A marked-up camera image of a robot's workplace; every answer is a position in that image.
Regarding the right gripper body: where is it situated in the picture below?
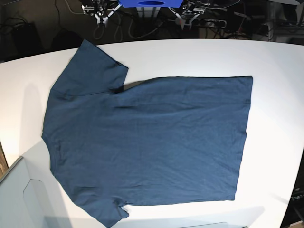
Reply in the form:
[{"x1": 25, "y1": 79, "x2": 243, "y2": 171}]
[{"x1": 81, "y1": 0, "x2": 121, "y2": 25}]

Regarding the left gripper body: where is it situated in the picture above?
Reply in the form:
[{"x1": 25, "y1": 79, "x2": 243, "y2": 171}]
[{"x1": 170, "y1": 2, "x2": 205, "y2": 30}]

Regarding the dark blue T-shirt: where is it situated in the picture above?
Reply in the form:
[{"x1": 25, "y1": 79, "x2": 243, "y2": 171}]
[{"x1": 42, "y1": 40, "x2": 253, "y2": 228}]

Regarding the black power strip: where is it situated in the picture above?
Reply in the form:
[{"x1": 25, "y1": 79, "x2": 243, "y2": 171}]
[{"x1": 175, "y1": 18, "x2": 227, "y2": 29}]

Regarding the blue box overhead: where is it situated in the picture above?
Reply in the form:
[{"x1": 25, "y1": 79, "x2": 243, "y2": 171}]
[{"x1": 119, "y1": 0, "x2": 183, "y2": 8}]

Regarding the grey plastic tray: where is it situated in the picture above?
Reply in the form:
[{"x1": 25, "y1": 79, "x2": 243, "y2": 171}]
[{"x1": 0, "y1": 157, "x2": 72, "y2": 228}]

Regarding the grey coiled cable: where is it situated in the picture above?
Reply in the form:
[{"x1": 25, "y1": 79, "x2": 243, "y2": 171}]
[{"x1": 93, "y1": 9, "x2": 164, "y2": 40}]

